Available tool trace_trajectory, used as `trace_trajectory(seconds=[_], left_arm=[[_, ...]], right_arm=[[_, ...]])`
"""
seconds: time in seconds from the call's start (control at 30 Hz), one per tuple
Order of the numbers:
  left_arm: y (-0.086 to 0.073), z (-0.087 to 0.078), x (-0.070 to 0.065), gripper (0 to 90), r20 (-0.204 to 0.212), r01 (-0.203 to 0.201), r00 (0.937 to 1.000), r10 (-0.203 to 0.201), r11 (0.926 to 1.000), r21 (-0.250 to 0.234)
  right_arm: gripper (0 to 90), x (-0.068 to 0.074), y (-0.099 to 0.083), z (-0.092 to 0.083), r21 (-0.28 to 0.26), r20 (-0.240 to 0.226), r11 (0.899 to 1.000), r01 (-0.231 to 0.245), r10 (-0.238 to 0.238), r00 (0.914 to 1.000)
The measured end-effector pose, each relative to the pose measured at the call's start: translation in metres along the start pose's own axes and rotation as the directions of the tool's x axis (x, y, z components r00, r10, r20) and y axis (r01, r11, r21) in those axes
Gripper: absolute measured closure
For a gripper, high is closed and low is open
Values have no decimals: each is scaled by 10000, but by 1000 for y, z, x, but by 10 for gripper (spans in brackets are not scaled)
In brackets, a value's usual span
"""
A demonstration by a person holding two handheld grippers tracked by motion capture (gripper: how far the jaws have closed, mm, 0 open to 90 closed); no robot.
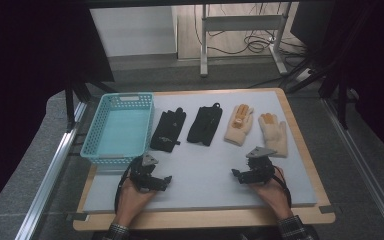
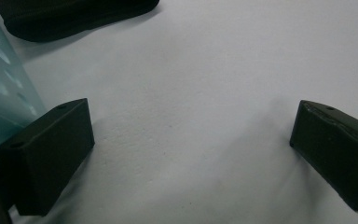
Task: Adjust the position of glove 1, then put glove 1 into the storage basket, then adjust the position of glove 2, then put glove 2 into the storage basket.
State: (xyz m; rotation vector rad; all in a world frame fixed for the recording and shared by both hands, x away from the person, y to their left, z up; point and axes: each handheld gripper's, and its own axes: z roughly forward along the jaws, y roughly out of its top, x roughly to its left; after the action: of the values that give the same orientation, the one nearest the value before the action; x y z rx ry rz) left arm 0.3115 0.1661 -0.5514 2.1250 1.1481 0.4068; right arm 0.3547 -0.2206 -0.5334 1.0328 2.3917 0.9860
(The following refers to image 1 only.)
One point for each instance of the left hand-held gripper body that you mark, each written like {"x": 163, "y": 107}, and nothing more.
{"x": 142, "y": 173}

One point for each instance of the person's left hand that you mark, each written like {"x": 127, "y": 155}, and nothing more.
{"x": 131, "y": 203}

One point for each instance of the grey table bracket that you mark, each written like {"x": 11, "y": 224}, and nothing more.
{"x": 327, "y": 209}

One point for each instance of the beige glove with orange fingertips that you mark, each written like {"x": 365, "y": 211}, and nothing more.
{"x": 275, "y": 133}

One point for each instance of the light blue plastic basket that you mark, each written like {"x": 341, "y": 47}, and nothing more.
{"x": 121, "y": 133}

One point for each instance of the black glove with loop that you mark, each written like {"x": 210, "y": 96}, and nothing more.
{"x": 206, "y": 125}

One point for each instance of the aluminium rail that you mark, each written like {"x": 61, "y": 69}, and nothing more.
{"x": 51, "y": 166}
{"x": 366, "y": 173}

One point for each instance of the black stand legs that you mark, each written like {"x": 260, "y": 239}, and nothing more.
{"x": 333, "y": 80}

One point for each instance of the white panel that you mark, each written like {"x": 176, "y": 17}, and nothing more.
{"x": 133, "y": 30}

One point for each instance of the beige glove with orange palm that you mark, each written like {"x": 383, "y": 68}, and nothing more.
{"x": 238, "y": 130}

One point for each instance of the black glove with small print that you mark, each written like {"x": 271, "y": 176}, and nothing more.
{"x": 166, "y": 131}

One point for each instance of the person's right hand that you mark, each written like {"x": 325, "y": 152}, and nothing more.
{"x": 275, "y": 196}

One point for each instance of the black tripod legs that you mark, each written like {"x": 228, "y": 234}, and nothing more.
{"x": 75, "y": 96}

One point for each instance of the black curtain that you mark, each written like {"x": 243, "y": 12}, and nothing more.
{"x": 373, "y": 66}
{"x": 30, "y": 66}

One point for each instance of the white metal stand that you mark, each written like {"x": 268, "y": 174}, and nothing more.
{"x": 243, "y": 22}

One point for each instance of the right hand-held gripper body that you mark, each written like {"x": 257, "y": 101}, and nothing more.
{"x": 260, "y": 166}

